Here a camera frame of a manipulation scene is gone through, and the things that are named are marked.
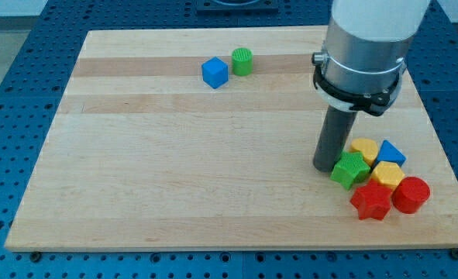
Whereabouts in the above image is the green cylinder block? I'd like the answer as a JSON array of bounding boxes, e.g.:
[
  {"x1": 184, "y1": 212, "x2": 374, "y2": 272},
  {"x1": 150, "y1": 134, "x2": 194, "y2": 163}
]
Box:
[{"x1": 232, "y1": 47, "x2": 253, "y2": 76}]

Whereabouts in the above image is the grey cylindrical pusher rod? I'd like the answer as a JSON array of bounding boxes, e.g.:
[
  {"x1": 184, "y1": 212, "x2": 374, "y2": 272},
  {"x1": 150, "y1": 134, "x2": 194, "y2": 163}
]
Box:
[{"x1": 312, "y1": 106, "x2": 357, "y2": 173}]

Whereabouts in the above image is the red cylinder block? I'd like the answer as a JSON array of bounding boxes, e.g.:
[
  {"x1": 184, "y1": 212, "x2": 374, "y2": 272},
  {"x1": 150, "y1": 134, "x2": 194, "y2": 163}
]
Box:
[{"x1": 391, "y1": 177, "x2": 431, "y2": 214}]

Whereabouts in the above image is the blue triangle block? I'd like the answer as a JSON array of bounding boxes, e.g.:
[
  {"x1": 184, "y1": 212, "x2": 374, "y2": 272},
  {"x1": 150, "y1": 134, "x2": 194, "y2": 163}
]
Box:
[{"x1": 374, "y1": 139, "x2": 406, "y2": 167}]

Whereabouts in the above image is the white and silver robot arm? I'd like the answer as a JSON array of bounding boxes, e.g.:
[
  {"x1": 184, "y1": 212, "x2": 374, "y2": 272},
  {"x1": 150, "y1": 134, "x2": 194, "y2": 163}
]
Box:
[{"x1": 312, "y1": 0, "x2": 430, "y2": 173}]

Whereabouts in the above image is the green star block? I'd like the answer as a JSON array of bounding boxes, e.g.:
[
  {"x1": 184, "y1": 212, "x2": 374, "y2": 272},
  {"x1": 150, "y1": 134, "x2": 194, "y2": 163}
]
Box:
[{"x1": 330, "y1": 152, "x2": 370, "y2": 191}]

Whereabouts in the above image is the blue cube block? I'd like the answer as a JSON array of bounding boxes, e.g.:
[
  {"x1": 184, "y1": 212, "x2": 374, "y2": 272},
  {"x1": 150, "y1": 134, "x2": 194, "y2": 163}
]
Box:
[{"x1": 201, "y1": 57, "x2": 229, "y2": 89}]

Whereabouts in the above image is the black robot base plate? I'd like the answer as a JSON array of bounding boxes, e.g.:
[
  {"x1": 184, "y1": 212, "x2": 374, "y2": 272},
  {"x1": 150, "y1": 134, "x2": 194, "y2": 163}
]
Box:
[{"x1": 194, "y1": 0, "x2": 279, "y2": 14}]

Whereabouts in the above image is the wooden board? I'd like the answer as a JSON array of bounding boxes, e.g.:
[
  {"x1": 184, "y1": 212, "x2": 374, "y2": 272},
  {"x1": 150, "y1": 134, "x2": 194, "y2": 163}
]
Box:
[{"x1": 5, "y1": 26, "x2": 458, "y2": 252}]

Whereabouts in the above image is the yellow hexagon block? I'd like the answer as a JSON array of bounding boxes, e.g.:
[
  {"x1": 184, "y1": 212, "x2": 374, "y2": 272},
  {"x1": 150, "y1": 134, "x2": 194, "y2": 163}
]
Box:
[{"x1": 371, "y1": 161, "x2": 405, "y2": 191}]

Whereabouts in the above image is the yellow rounded block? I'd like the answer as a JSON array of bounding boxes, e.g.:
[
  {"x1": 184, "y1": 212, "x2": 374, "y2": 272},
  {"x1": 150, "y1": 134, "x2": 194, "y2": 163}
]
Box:
[{"x1": 350, "y1": 138, "x2": 379, "y2": 167}]

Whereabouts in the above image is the red star block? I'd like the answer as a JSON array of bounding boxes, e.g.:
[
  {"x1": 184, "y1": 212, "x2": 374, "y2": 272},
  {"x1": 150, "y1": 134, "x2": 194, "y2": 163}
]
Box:
[{"x1": 350, "y1": 180, "x2": 393, "y2": 221}]

